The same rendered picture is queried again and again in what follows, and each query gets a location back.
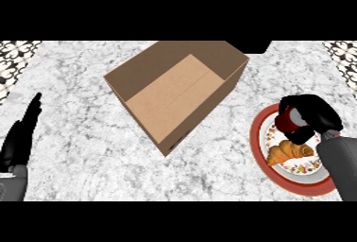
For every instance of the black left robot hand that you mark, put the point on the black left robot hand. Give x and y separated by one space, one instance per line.
21 138

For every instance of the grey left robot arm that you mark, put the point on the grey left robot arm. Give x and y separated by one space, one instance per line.
11 186

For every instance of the red rimmed floral plate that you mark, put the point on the red rimmed floral plate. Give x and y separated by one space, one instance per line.
297 170

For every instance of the golden croissant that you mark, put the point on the golden croissant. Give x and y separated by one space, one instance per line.
289 152

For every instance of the brown cardboard box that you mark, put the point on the brown cardboard box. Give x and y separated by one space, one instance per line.
179 94

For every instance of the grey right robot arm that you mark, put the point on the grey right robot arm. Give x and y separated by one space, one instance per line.
338 164

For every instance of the red can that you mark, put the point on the red can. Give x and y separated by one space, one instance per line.
289 121

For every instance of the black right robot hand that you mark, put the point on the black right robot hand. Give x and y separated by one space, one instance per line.
317 115

